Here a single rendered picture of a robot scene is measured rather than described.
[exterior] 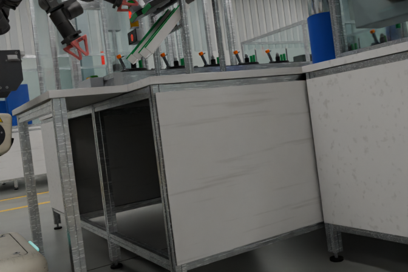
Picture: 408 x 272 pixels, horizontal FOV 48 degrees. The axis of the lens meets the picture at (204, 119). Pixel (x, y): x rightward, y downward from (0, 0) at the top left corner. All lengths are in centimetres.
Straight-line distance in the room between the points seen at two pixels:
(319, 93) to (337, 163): 30
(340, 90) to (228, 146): 51
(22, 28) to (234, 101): 916
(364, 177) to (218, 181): 57
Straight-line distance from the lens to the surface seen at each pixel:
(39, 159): 743
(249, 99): 187
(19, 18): 1083
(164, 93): 168
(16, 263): 179
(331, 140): 198
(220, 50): 209
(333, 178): 201
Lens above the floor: 68
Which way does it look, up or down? level
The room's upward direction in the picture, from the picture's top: 7 degrees counter-clockwise
